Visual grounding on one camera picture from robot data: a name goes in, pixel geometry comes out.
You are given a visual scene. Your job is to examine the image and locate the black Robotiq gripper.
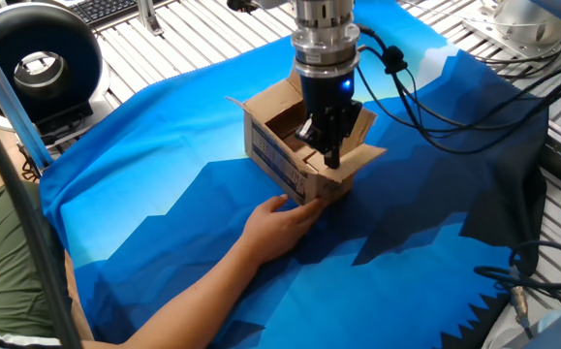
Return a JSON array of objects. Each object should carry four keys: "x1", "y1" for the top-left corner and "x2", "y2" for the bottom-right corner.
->
[{"x1": 294, "y1": 67, "x2": 364, "y2": 170}]

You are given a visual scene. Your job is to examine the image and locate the brown cardboard box with print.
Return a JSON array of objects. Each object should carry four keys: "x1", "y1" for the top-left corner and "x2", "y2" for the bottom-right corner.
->
[{"x1": 225, "y1": 67, "x2": 388, "y2": 207}]

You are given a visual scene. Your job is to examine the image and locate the person's bare forearm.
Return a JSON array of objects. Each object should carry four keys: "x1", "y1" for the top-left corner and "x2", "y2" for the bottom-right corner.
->
[{"x1": 81, "y1": 237, "x2": 262, "y2": 349}]

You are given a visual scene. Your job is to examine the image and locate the person's bare hand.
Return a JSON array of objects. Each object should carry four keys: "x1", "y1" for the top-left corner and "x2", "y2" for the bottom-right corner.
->
[{"x1": 238, "y1": 193, "x2": 328, "y2": 267}]

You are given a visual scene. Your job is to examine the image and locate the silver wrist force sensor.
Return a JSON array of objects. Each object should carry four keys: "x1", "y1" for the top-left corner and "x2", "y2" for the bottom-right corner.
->
[{"x1": 291, "y1": 0, "x2": 361, "y2": 79}]

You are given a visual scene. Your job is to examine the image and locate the small black fixture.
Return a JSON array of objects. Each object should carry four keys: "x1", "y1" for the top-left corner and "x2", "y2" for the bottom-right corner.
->
[{"x1": 226, "y1": 0, "x2": 263, "y2": 14}]

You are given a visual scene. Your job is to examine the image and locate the blue mountain landscape cloth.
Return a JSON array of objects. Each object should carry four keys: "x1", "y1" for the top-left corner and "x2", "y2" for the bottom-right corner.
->
[{"x1": 39, "y1": 0, "x2": 551, "y2": 349}]

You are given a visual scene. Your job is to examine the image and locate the silver mounting plate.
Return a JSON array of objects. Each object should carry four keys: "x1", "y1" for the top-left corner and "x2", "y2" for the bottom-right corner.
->
[{"x1": 461, "y1": 0, "x2": 561, "y2": 62}]

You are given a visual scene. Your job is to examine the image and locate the black computer keyboard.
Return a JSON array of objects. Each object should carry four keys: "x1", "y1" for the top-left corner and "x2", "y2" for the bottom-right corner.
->
[{"x1": 65, "y1": 0, "x2": 141, "y2": 26}]

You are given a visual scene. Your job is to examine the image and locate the person's bare leg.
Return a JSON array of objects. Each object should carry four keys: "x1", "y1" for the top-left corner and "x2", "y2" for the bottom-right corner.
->
[{"x1": 63, "y1": 250, "x2": 95, "y2": 343}]

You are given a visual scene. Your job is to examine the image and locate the green shorts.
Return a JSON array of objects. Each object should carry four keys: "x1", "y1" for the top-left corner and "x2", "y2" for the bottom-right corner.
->
[{"x1": 0, "y1": 181, "x2": 68, "y2": 340}]

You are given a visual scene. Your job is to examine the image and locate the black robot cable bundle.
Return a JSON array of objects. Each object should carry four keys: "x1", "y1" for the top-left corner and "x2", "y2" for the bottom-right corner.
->
[{"x1": 355, "y1": 22, "x2": 561, "y2": 156}]

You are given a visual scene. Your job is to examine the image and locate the silver metal bracket post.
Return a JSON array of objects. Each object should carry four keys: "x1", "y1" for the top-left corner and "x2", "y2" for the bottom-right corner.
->
[{"x1": 136, "y1": 0, "x2": 166, "y2": 38}]

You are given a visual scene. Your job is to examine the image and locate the black cable with metal plug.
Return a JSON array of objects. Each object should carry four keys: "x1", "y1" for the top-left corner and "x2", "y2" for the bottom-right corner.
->
[{"x1": 473, "y1": 239, "x2": 561, "y2": 340}]

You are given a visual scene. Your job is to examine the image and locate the thin black wires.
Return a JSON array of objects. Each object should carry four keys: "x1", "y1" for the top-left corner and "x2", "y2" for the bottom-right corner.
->
[{"x1": 16, "y1": 143, "x2": 44, "y2": 184}]

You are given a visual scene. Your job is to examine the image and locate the dark grey curved hose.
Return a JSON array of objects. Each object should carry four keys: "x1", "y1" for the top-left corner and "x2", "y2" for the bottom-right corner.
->
[{"x1": 0, "y1": 91, "x2": 83, "y2": 349}]

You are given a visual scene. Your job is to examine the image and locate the aluminium frame post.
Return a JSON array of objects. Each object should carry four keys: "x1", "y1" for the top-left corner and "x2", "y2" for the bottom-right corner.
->
[{"x1": 0, "y1": 16, "x2": 54, "y2": 172}]

